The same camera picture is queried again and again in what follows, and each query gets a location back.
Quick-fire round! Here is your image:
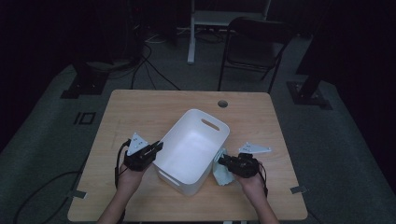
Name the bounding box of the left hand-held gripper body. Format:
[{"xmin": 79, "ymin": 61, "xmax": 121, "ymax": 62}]
[{"xmin": 122, "ymin": 132, "xmax": 157, "ymax": 173}]

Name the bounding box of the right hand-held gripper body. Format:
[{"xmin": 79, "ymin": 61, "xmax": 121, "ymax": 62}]
[{"xmin": 228, "ymin": 142, "xmax": 273, "ymax": 179}]

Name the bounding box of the light blue cloth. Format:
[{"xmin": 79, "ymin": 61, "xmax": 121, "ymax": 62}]
[{"xmin": 212, "ymin": 147, "xmax": 236, "ymax": 187}]

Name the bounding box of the white plastic basket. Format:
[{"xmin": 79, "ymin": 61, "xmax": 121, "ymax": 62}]
[{"xmin": 151, "ymin": 108, "xmax": 231, "ymax": 197}]

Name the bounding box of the person's right hand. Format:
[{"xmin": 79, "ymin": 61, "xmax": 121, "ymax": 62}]
[{"xmin": 233, "ymin": 172, "xmax": 266, "ymax": 201}]

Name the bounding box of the person's left hand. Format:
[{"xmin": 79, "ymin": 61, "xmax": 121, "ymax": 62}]
[{"xmin": 117, "ymin": 162, "xmax": 147, "ymax": 194}]

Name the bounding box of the grey tape strip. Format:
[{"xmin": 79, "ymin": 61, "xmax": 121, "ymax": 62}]
[
  {"xmin": 66, "ymin": 189, "xmax": 88, "ymax": 200},
  {"xmin": 290, "ymin": 185, "xmax": 309, "ymax": 195}
]

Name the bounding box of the black stand base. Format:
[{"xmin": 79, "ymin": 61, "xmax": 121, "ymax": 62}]
[
  {"xmin": 60, "ymin": 60, "xmax": 110, "ymax": 100},
  {"xmin": 286, "ymin": 79, "xmax": 333, "ymax": 111}
]

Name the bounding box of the black folding chair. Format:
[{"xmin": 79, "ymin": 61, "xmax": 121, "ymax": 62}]
[{"xmin": 217, "ymin": 17, "xmax": 295, "ymax": 94}]

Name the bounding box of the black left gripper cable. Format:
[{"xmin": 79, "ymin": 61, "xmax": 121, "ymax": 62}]
[{"xmin": 113, "ymin": 139, "xmax": 133, "ymax": 190}]

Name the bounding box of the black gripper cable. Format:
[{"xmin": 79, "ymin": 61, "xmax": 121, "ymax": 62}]
[
  {"xmin": 113, "ymin": 139, "xmax": 133, "ymax": 190},
  {"xmin": 257, "ymin": 161, "xmax": 269, "ymax": 198}
]

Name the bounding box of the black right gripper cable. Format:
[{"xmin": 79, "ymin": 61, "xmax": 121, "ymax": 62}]
[{"xmin": 257, "ymin": 161, "xmax": 269, "ymax": 198}]

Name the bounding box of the bundle of black floor cables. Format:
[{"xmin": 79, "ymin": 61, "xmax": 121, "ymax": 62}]
[{"xmin": 130, "ymin": 42, "xmax": 182, "ymax": 91}]

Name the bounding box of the white floor cable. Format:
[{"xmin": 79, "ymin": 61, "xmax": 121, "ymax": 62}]
[{"xmin": 145, "ymin": 33, "xmax": 171, "ymax": 45}]

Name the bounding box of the black floor cable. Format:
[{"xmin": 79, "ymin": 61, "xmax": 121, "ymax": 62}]
[{"xmin": 12, "ymin": 170, "xmax": 82, "ymax": 224}]

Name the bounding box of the white metal desk frame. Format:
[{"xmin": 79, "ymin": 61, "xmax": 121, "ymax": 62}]
[{"xmin": 187, "ymin": 0, "xmax": 273, "ymax": 65}]

